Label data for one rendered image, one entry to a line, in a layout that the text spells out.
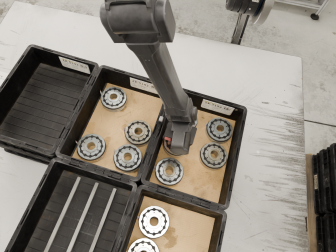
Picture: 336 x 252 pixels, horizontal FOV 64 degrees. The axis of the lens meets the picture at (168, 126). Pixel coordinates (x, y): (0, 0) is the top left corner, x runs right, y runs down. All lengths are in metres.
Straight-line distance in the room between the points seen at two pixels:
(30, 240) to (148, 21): 0.82
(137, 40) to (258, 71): 1.07
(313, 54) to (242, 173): 1.79
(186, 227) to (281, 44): 2.08
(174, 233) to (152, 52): 0.66
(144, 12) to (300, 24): 2.63
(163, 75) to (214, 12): 2.24
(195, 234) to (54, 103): 0.74
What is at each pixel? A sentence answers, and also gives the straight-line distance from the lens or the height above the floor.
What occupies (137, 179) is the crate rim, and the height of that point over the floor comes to 0.93.
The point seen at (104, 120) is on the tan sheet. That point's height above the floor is 0.83.
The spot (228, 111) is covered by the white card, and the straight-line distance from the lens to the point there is 1.09.
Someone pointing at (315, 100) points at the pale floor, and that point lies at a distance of 2.50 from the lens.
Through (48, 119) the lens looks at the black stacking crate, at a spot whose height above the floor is 0.83.
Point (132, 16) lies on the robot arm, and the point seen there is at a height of 1.50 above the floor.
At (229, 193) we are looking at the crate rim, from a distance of 0.93.
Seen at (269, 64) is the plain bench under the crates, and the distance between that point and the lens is 1.54.
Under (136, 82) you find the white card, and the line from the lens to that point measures 1.09.
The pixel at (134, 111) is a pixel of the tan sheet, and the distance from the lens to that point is 1.10.
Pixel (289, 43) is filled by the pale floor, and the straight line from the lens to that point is 2.77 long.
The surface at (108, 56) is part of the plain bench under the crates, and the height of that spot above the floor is 0.70.
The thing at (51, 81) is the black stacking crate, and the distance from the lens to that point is 1.24.
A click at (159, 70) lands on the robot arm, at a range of 0.54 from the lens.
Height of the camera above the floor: 1.80
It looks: 65 degrees down
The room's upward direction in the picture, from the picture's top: 10 degrees clockwise
